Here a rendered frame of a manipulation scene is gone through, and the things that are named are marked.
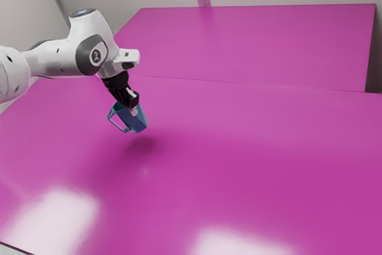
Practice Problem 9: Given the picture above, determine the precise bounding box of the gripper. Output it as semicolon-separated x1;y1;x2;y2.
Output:
100;71;141;116

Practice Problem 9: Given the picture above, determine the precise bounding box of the teal faceted mug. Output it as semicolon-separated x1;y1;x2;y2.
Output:
106;102;149;133

